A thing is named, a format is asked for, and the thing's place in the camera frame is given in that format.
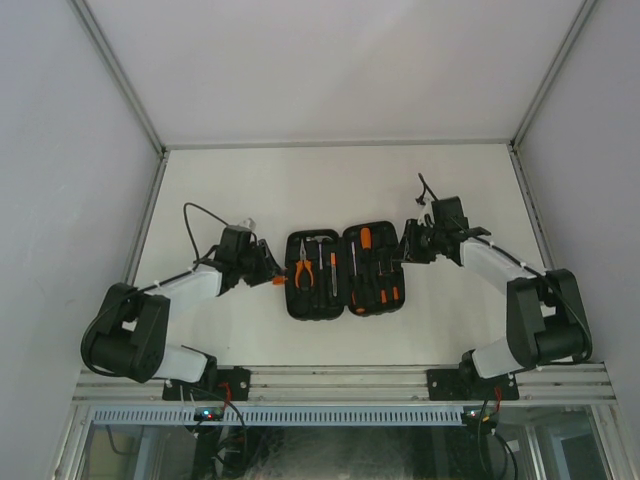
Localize black plastic tool case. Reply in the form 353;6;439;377
282;220;406;321

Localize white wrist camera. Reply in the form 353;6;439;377
417;200;433;226
239;218;256;231

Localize blue slotted cable duct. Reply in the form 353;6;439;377
91;405;464;427

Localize small precision screwdriver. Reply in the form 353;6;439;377
378;260;389;305
388;259;400;304

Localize orange handle screwdriver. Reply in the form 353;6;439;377
360;227;372;283

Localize right camera black cable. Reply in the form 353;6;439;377
417;172;594;364

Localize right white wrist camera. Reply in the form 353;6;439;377
417;200;433;226

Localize camera black cable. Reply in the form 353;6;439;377
417;172;594;364
182;201;231;266

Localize left camera black cable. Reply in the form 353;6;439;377
182;201;231;266

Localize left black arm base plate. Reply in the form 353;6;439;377
162;367;251;402

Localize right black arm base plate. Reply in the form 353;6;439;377
426;350;520;401

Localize orange handle needle-nose pliers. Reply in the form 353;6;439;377
294;239;314;292

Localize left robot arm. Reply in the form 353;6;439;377
80;225;284;400

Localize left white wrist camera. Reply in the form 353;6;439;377
239;218;256;231

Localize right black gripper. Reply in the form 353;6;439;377
390;219;443;265

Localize black handle claw hammer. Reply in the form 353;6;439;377
303;229;338;274

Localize aluminium front rail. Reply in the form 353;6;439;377
72;364;616;406

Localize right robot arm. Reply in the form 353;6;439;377
393;196;593;399

